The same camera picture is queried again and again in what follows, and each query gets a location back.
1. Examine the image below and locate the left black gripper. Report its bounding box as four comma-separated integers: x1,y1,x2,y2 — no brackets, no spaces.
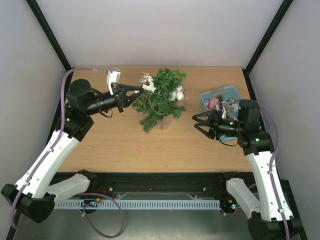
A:
85,84,144,116

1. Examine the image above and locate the black aluminium frame rail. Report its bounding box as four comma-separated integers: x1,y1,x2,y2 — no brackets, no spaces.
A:
24,171,292,198

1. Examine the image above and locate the frosted pine cone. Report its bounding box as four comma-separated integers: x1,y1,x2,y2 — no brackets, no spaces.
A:
216,95,224,102

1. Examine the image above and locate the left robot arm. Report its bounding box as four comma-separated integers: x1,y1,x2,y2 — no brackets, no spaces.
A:
1,79,144,223

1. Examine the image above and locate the light blue cable duct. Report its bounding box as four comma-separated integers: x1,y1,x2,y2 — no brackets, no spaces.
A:
54,199,221,210

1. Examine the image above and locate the white cotton boll ornament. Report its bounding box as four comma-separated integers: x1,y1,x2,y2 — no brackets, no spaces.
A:
170,85,185,102

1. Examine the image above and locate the small green christmas tree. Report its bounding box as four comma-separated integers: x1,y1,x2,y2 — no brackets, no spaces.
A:
132,67,187,134

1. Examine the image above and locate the light blue plastic basket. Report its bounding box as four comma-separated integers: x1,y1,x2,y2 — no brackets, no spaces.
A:
199,85,243,145

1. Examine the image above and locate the pink fluffy ornament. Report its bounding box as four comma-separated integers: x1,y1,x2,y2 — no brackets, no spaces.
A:
207,98,219,110

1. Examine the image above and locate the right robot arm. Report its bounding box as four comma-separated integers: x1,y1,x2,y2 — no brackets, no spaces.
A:
192,99,303,240

